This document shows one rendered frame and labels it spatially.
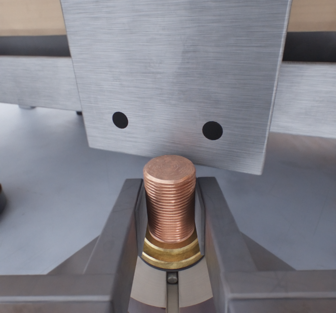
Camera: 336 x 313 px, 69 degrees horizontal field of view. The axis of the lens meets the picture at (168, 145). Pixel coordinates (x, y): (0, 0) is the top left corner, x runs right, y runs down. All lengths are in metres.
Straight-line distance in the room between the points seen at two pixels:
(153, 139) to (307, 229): 0.21
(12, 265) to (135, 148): 0.18
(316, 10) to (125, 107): 0.15
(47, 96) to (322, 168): 0.37
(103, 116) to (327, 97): 0.15
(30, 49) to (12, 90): 0.06
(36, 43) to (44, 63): 0.07
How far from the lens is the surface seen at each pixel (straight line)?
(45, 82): 0.27
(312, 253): 0.28
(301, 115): 0.19
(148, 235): 0.16
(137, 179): 0.15
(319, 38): 0.23
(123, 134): 0.16
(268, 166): 0.39
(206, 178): 0.15
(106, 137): 0.17
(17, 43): 0.35
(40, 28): 0.32
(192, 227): 0.16
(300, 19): 0.23
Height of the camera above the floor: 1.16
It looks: 27 degrees up
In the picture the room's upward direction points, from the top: 178 degrees clockwise
